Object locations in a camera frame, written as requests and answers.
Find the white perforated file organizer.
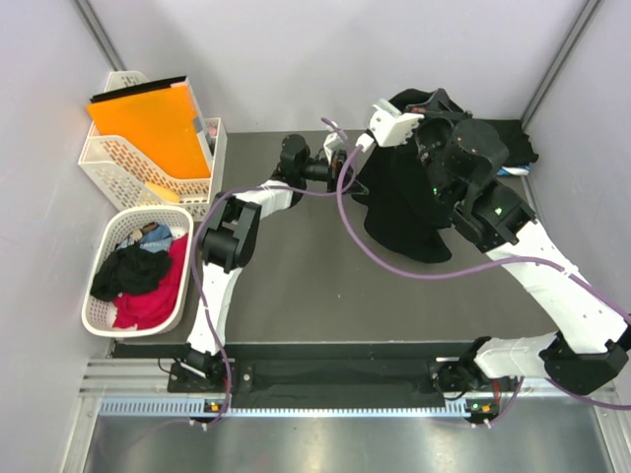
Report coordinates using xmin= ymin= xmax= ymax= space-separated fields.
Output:
xmin=78 ymin=71 xmax=227 ymax=220

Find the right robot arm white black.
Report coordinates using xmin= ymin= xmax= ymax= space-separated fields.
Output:
xmin=405 ymin=89 xmax=630 ymax=395

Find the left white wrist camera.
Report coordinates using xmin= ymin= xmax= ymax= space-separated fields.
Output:
xmin=322 ymin=132 xmax=346 ymax=162

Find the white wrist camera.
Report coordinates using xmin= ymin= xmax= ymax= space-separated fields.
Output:
xmin=322 ymin=132 xmax=346 ymax=162
xmin=356 ymin=99 xmax=425 ymax=150

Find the red garment in basket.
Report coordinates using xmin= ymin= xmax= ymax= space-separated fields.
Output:
xmin=113 ymin=234 xmax=188 ymax=330

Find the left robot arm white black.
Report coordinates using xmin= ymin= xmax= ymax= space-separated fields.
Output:
xmin=168 ymin=133 xmax=374 ymax=393

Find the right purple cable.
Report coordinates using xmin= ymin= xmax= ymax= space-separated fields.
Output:
xmin=320 ymin=116 xmax=631 ymax=429

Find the black t shirt flower print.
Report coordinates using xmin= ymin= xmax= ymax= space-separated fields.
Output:
xmin=350 ymin=88 xmax=467 ymax=265

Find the aluminium frame rail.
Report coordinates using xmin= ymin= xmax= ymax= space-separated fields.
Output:
xmin=78 ymin=354 xmax=620 ymax=420

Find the blue garment in basket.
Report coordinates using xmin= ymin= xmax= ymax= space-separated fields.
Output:
xmin=117 ymin=222 xmax=174 ymax=253

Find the black garment in basket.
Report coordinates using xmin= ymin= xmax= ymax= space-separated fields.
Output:
xmin=90 ymin=246 xmax=172 ymax=302

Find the white oval laundry basket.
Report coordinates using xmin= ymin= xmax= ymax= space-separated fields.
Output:
xmin=81 ymin=206 xmax=194 ymax=338

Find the folded black t shirt stack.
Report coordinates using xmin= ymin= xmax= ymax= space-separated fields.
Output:
xmin=485 ymin=119 xmax=539 ymax=168

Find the black folder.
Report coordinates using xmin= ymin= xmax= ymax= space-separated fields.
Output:
xmin=90 ymin=76 xmax=187 ymax=103

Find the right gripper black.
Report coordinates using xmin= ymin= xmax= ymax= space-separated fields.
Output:
xmin=393 ymin=89 xmax=471 ymax=206

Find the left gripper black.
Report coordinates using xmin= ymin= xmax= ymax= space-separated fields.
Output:
xmin=298 ymin=148 xmax=368 ymax=195

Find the orange folder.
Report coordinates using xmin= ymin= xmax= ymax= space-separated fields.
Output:
xmin=86 ymin=79 xmax=212 ymax=179

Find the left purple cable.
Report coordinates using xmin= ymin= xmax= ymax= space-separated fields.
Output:
xmin=189 ymin=116 xmax=366 ymax=428

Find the purple cable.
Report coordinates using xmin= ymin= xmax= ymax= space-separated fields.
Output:
xmin=320 ymin=116 xmax=631 ymax=429
xmin=189 ymin=116 xmax=366 ymax=428

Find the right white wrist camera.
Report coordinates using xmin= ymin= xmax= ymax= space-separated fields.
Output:
xmin=356 ymin=99 xmax=425 ymax=150

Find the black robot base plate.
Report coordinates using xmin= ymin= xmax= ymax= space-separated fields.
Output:
xmin=186 ymin=342 xmax=516 ymax=411

